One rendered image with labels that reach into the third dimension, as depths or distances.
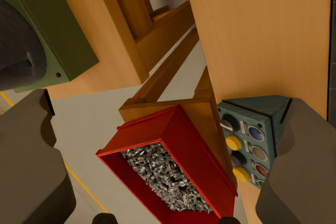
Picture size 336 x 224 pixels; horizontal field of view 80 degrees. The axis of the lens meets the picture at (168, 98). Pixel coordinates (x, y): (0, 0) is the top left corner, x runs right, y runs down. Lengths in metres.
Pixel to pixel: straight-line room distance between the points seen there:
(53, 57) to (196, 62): 1.03
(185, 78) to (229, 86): 1.09
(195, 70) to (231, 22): 1.08
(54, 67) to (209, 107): 0.31
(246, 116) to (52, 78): 0.33
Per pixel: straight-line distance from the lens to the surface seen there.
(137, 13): 0.50
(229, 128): 0.29
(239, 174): 0.37
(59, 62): 0.39
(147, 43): 0.47
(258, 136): 0.28
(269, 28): 0.27
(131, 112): 0.55
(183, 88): 1.42
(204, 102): 0.45
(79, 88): 0.53
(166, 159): 0.48
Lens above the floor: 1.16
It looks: 50 degrees down
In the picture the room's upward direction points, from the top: 148 degrees counter-clockwise
